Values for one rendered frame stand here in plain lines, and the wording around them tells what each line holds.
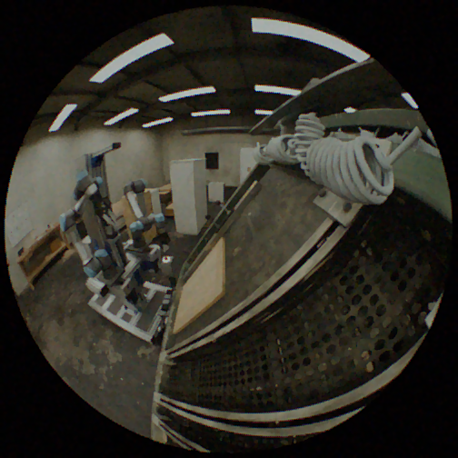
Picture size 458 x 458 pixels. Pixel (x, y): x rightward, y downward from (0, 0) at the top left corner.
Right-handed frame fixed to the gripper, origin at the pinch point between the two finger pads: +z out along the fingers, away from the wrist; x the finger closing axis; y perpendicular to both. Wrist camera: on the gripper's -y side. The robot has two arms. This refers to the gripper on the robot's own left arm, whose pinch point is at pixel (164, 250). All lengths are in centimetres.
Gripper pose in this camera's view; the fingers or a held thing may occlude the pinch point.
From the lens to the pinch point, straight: 150.3
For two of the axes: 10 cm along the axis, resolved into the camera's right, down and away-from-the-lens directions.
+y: 10.0, -0.1, 0.3
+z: 0.0, 8.9, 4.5
